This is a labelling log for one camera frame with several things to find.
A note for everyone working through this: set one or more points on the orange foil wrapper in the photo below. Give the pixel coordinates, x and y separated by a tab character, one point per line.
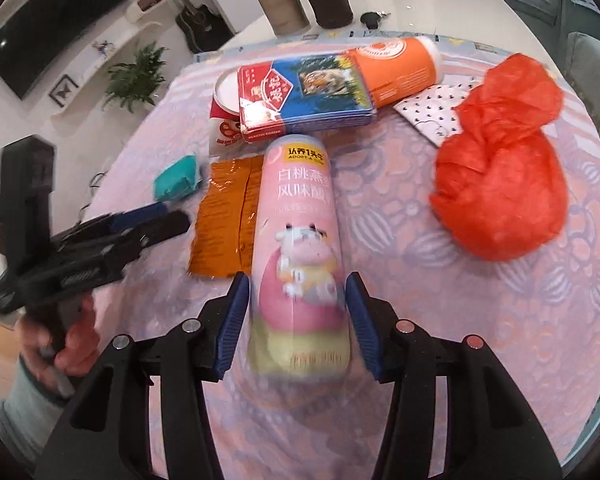
226	219

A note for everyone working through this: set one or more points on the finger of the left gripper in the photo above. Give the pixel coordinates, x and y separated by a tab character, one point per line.
104	230
125	249

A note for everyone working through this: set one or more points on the teal wrapper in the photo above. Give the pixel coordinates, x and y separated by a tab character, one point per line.
178	181

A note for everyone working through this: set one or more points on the orange white paper cup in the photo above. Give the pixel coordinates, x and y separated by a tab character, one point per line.
398	68

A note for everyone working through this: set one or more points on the black acoustic guitar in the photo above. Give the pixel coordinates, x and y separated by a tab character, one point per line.
204	30

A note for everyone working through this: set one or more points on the black car key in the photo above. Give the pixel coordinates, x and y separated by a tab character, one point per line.
372	19

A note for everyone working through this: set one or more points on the dark brown cup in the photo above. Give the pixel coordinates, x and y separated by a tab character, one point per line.
332	14

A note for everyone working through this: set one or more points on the blue red snack bag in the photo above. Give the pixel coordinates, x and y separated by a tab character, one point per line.
302	95

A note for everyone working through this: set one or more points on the red white paper cup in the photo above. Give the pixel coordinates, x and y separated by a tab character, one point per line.
225	136

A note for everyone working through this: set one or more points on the white coffee table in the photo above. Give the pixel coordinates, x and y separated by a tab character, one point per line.
490	22

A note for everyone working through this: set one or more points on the grey sleeve forearm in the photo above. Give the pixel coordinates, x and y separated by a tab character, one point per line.
28	416

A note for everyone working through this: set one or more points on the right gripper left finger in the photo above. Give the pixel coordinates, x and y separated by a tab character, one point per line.
104	431

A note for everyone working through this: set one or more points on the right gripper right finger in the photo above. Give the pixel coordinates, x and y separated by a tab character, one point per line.
492	431

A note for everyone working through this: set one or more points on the red plastic bag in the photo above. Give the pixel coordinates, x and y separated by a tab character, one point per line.
499	188

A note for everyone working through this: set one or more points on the white black-heart paper bag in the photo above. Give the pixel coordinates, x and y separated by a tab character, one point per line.
432	113

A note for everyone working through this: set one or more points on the pink floral table cloth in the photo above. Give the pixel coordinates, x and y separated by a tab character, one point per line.
540	314

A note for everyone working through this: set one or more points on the green potted plant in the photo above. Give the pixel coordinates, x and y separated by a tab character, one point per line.
137	81

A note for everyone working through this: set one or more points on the person's left hand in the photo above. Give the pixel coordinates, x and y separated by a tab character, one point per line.
76	360

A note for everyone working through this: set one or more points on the black television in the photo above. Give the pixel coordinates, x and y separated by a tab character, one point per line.
38	32

